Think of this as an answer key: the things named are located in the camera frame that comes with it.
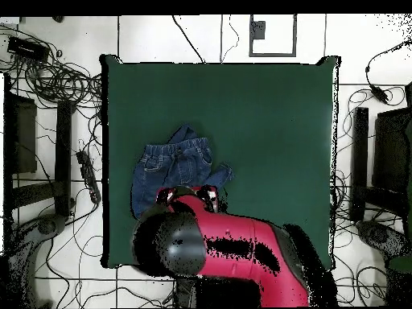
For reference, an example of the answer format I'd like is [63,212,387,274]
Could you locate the blue denim jeans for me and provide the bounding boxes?
[130,124,235,220]

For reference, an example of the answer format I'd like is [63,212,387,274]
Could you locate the black power strip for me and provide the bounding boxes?
[76,150,102,204]

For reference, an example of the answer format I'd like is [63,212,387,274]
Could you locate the dark green tablecloth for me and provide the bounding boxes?
[99,54,342,270]

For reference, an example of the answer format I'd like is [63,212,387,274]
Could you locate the black metal stand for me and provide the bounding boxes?
[350,107,412,223]
[2,72,76,223]

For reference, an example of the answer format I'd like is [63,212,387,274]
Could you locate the grey stand base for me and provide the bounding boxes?
[355,220,410,259]
[6,213,70,308]

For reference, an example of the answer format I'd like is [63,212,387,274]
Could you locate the small dark square box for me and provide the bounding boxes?
[252,20,267,40]

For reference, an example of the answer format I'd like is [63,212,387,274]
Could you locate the black electronics box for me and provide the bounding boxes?
[6,35,51,63]

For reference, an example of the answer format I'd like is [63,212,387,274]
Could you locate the grey square frame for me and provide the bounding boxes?
[248,14,298,58]

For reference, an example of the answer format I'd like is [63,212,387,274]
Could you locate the black cable with adapter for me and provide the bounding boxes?
[365,39,412,105]

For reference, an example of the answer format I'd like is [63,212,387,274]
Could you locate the tangled black cables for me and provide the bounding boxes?
[0,23,104,112]

